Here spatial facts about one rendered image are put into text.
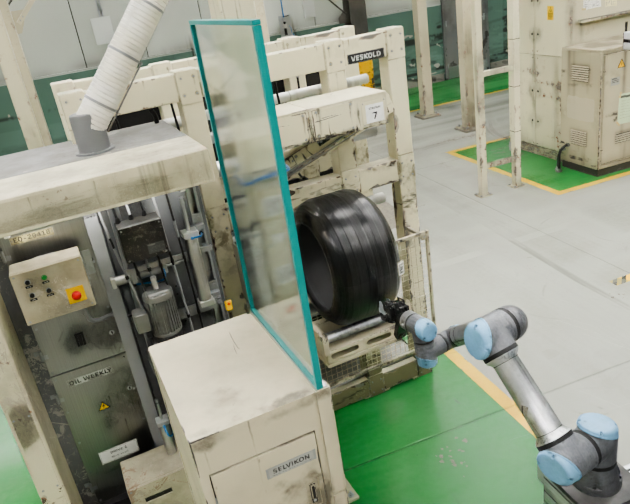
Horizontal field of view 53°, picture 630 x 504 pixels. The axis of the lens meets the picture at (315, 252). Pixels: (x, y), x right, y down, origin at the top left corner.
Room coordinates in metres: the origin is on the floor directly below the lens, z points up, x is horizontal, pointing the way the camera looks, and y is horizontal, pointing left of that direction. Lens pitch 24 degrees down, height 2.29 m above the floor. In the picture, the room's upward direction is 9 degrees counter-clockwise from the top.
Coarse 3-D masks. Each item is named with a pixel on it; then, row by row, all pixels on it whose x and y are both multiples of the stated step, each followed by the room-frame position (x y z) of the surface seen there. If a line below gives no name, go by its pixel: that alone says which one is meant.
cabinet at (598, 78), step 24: (576, 48) 6.27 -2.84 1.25; (600, 48) 6.05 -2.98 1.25; (576, 72) 6.25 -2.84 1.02; (600, 72) 5.95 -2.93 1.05; (624, 72) 6.01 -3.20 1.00; (576, 96) 6.25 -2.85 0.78; (600, 96) 5.94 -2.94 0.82; (624, 96) 6.02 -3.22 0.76; (576, 120) 6.24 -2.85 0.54; (600, 120) 5.95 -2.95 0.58; (624, 120) 6.02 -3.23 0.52; (576, 144) 6.23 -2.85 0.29; (600, 144) 5.95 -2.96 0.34; (624, 144) 6.03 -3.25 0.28; (576, 168) 6.25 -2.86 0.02; (600, 168) 5.95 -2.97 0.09; (624, 168) 6.06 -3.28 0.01
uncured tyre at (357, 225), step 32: (352, 192) 2.47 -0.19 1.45; (320, 224) 2.30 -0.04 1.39; (352, 224) 2.28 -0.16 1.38; (384, 224) 2.31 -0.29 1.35; (320, 256) 2.69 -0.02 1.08; (352, 256) 2.19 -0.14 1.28; (384, 256) 2.23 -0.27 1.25; (320, 288) 2.59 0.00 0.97; (352, 288) 2.17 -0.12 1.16; (384, 288) 2.22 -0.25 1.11; (352, 320) 2.24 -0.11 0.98
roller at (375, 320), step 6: (366, 318) 2.33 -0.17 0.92; (372, 318) 2.33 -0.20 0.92; (378, 318) 2.33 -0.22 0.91; (354, 324) 2.30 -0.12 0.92; (360, 324) 2.30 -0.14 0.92; (366, 324) 2.31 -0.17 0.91; (372, 324) 2.31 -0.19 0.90; (378, 324) 2.33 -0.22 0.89; (336, 330) 2.28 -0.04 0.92; (342, 330) 2.27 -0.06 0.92; (348, 330) 2.28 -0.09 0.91; (354, 330) 2.28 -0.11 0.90; (360, 330) 2.29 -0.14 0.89; (330, 336) 2.25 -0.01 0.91; (336, 336) 2.25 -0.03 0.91; (342, 336) 2.26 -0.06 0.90; (330, 342) 2.24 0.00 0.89
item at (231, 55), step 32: (192, 32) 1.91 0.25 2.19; (224, 32) 1.63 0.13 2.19; (256, 32) 1.41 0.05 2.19; (224, 64) 1.68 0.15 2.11; (256, 64) 1.45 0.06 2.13; (224, 96) 1.74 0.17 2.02; (256, 96) 1.48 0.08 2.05; (224, 128) 1.80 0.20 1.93; (256, 128) 1.52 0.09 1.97; (224, 160) 1.87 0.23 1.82; (256, 160) 1.57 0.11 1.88; (256, 192) 1.62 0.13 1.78; (288, 192) 1.41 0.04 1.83; (256, 224) 1.68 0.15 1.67; (288, 224) 1.41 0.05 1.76; (256, 256) 1.74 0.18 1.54; (288, 256) 1.46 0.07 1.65; (256, 288) 1.81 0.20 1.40; (288, 288) 1.51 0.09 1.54; (288, 320) 1.56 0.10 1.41; (288, 352) 1.60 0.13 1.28; (320, 384) 1.41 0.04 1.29
